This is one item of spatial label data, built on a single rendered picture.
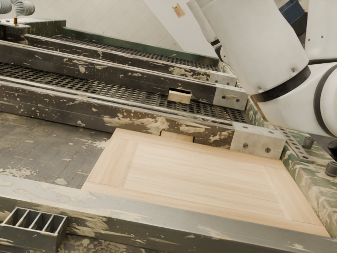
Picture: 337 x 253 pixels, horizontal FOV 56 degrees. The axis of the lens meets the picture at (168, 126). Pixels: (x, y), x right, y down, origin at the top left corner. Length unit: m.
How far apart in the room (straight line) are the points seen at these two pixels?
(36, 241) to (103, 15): 5.91
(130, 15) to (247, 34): 5.79
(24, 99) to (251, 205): 0.56
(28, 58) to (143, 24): 4.85
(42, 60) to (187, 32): 3.40
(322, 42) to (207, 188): 0.33
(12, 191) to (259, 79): 0.35
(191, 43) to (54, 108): 3.84
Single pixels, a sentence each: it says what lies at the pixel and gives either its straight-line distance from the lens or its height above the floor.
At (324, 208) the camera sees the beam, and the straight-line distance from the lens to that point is 0.62.
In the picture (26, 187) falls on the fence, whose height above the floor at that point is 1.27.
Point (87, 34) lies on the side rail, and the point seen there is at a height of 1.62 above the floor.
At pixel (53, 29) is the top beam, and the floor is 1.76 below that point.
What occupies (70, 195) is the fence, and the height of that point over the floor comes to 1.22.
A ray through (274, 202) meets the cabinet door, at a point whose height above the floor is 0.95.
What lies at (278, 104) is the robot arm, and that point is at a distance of 0.34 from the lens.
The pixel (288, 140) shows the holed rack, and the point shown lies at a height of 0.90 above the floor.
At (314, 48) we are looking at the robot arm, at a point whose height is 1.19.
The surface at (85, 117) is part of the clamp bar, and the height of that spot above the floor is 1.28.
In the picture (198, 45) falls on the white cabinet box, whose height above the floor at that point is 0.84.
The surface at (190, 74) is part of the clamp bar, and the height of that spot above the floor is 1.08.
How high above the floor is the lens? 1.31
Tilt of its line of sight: 13 degrees down
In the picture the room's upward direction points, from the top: 42 degrees counter-clockwise
